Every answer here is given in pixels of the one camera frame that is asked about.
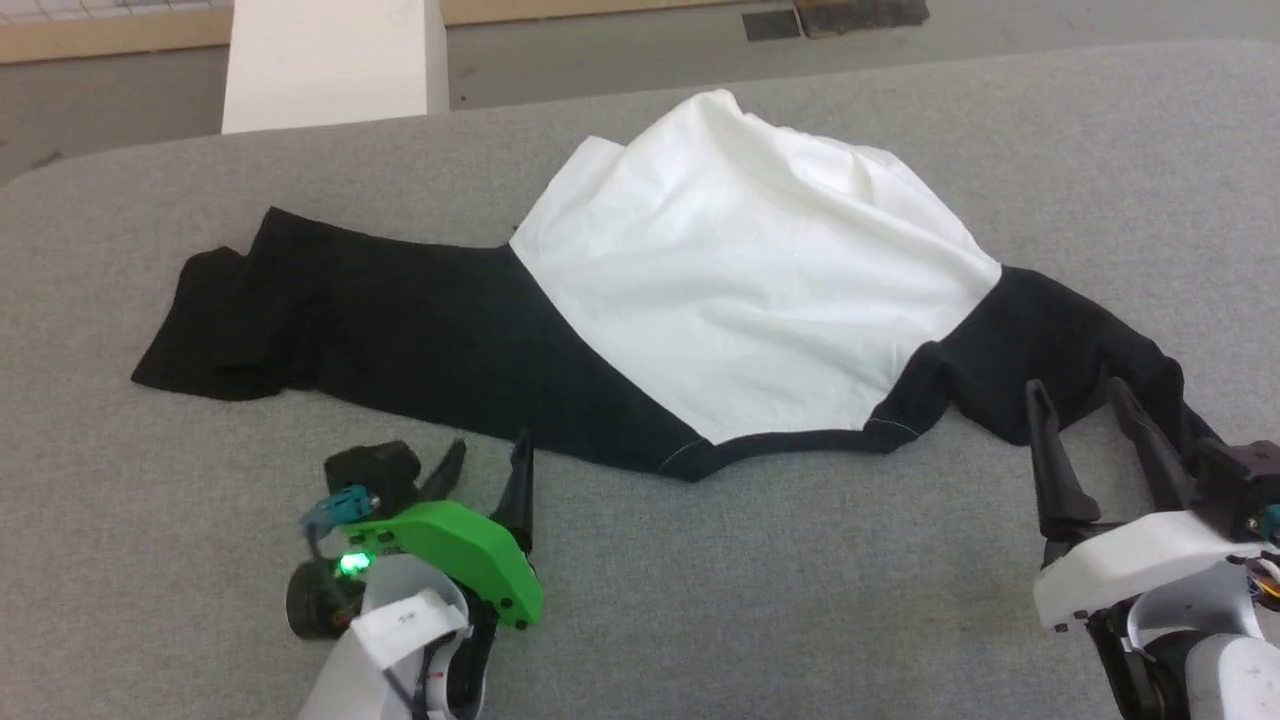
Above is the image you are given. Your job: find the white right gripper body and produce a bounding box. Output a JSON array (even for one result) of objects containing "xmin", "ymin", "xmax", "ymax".
[{"xmin": 1032, "ymin": 509, "xmax": 1263, "ymax": 633}]

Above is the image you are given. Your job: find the white rectangular box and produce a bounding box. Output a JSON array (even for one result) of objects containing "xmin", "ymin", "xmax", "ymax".
[{"xmin": 220, "ymin": 0, "xmax": 452, "ymax": 136}]

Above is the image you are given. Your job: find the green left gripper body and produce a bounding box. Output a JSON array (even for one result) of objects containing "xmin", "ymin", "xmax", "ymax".
[{"xmin": 344, "ymin": 499, "xmax": 545, "ymax": 630}]

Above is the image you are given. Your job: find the left teal plug black cable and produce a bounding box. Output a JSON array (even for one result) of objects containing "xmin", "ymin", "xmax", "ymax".
[{"xmin": 299, "ymin": 486, "xmax": 383, "ymax": 563}]

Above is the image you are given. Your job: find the brownish black floor plate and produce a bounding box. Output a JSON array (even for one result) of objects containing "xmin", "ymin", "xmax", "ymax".
[{"xmin": 794, "ymin": 0, "xmax": 932, "ymax": 38}]

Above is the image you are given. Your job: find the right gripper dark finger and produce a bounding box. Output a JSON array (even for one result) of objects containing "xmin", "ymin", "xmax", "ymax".
[
  {"xmin": 1024, "ymin": 379, "xmax": 1103, "ymax": 543},
  {"xmin": 1105, "ymin": 377, "xmax": 1203, "ymax": 513}
]

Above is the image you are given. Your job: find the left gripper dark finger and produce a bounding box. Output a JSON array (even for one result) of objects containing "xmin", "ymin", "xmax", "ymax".
[
  {"xmin": 490, "ymin": 429, "xmax": 538, "ymax": 558},
  {"xmin": 417, "ymin": 437, "xmax": 469, "ymax": 505}
]

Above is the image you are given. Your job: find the grey fabric sofa seat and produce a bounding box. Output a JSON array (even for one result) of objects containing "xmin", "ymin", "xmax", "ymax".
[{"xmin": 0, "ymin": 39, "xmax": 1280, "ymax": 720}]

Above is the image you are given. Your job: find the lemon print partition screen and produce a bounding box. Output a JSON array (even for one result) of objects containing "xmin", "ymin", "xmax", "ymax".
[{"xmin": 0, "ymin": 0, "xmax": 801, "ymax": 67}]

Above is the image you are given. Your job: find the black and white shirt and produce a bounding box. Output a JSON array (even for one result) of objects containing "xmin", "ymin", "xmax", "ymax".
[{"xmin": 129, "ymin": 88, "xmax": 1227, "ymax": 484}]

